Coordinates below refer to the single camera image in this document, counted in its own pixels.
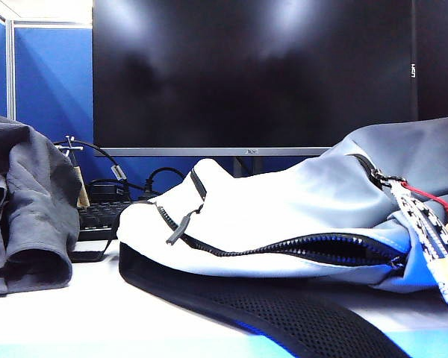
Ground black keyboard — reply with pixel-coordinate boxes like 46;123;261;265
76;201;134;242

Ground beige canvas desk stand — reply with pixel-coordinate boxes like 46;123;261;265
55;136;91;208

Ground gray zipper pull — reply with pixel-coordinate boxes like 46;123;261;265
166;214;191;246

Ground black docking box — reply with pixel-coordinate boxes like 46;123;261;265
89;180;132;203

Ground large black computer monitor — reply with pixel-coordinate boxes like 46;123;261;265
92;0;419;178

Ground gray clothes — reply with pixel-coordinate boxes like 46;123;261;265
0;114;84;298

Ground looped black cable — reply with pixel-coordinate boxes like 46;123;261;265
143;166;186;198

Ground red cord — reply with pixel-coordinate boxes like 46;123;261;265
399;180;448;239

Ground black monitor without logo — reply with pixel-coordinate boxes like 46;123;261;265
417;0;448;121

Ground light gray backpack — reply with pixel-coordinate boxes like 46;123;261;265
69;115;448;358

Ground black white patterned ribbon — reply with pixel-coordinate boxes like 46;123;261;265
390;178;448;322

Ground long black cable with connector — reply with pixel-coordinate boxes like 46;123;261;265
54;139;131;188

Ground aluminium partition frame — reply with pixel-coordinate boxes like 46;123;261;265
0;5;93;120

